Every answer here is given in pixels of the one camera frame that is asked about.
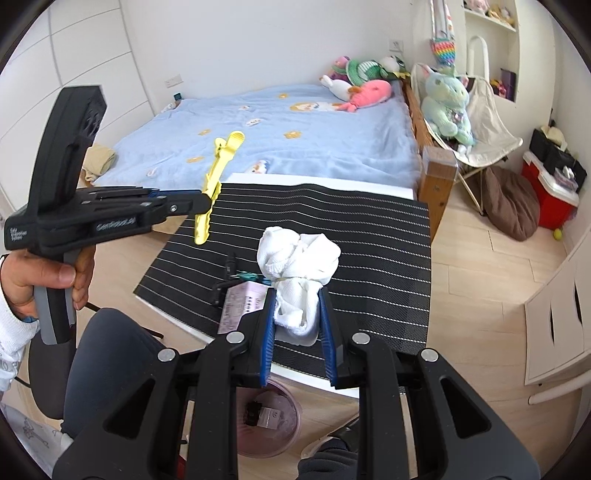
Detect pink white paper card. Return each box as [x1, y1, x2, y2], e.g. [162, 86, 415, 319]
[217, 281, 269, 335]

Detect white tissue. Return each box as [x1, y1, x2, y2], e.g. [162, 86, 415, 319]
[256, 226, 341, 347]

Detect black plastic clip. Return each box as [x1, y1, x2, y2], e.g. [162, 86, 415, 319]
[211, 253, 270, 308]

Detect yellow hair clip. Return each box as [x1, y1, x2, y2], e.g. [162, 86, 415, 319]
[194, 131, 245, 245]

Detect pink trash bin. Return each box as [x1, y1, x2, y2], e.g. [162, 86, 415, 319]
[235, 380, 301, 459]

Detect person's left hand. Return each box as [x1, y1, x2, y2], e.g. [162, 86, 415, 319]
[1, 246, 96, 319]

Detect white table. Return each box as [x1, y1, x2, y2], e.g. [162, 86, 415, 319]
[136, 173, 416, 391]

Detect black striped table mat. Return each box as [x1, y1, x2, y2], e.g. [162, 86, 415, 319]
[135, 183, 432, 378]

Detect person's legs dark trousers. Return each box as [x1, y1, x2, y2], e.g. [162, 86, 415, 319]
[61, 308, 164, 438]

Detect black office chair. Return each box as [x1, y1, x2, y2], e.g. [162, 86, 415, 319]
[27, 301, 165, 421]

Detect bed with blue blanket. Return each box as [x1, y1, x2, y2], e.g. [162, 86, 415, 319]
[93, 81, 450, 231]

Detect white drawer cabinet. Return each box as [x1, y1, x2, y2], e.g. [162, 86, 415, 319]
[525, 235, 590, 385]

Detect white plush toy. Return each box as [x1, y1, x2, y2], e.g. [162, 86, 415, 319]
[320, 75, 352, 102]

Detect brown bean bag cushion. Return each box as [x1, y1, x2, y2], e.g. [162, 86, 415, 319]
[482, 166, 541, 242]

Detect pink plush toy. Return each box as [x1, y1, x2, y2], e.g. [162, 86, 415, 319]
[335, 79, 393, 113]

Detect white folding chair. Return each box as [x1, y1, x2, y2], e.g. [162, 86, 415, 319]
[411, 63, 523, 213]

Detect light green plush unicorn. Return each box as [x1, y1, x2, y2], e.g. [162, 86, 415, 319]
[421, 66, 475, 147]

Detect red cooler box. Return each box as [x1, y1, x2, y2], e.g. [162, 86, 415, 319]
[522, 150, 579, 230]

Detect green plush toy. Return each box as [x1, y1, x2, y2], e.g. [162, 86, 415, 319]
[346, 56, 410, 86]

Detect rainbow knitted bag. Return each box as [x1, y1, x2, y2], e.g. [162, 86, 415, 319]
[430, 0, 457, 75]

